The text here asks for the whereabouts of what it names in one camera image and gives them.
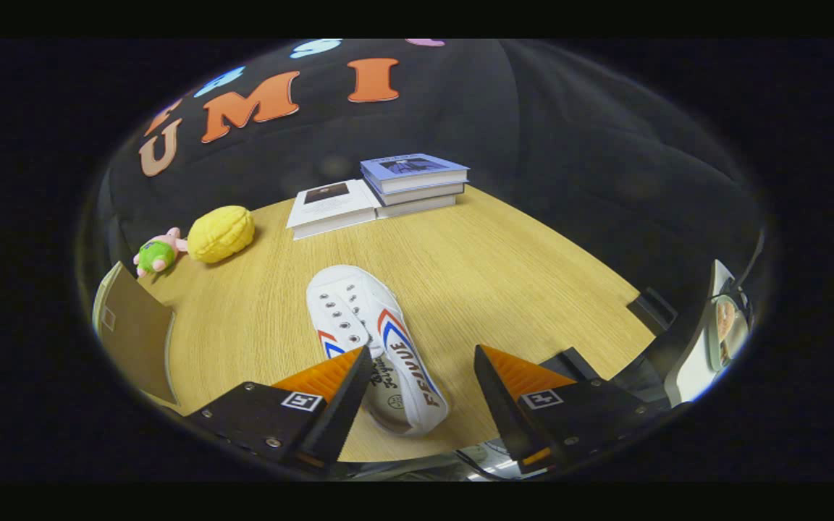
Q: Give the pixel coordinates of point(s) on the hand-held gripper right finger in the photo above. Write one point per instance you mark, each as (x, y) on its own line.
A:
(500, 405)

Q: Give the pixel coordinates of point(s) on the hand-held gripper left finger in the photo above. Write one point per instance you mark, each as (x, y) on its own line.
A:
(348, 405)

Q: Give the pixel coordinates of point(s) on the white canvas shoe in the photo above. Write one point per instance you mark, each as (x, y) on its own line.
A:
(352, 304)

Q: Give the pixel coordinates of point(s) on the brown storage box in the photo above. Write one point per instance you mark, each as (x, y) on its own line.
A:
(135, 333)

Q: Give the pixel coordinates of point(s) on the black table clamp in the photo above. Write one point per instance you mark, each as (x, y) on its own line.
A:
(569, 362)
(652, 311)

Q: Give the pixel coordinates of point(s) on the white panel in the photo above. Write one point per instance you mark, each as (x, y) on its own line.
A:
(692, 362)

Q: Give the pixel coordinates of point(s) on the white book with dark photo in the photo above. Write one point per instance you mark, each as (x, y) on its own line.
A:
(330, 206)

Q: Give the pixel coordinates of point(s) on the yellow plush toy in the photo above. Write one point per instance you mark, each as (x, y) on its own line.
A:
(220, 234)

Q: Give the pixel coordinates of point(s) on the pink and green plush toy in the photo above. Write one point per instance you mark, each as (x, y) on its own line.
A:
(156, 255)

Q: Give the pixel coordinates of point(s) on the blue book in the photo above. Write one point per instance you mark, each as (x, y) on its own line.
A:
(410, 168)

